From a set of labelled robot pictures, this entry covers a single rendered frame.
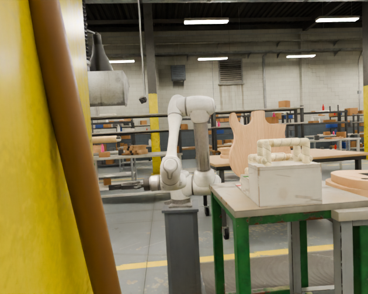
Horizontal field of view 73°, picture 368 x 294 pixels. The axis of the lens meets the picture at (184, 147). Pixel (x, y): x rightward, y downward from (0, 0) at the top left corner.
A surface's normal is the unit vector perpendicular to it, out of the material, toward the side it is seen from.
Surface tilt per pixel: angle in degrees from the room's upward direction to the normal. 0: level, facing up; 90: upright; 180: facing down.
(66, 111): 97
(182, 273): 90
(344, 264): 90
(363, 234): 90
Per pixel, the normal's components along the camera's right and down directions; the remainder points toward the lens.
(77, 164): 0.40, 0.15
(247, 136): 0.04, 0.05
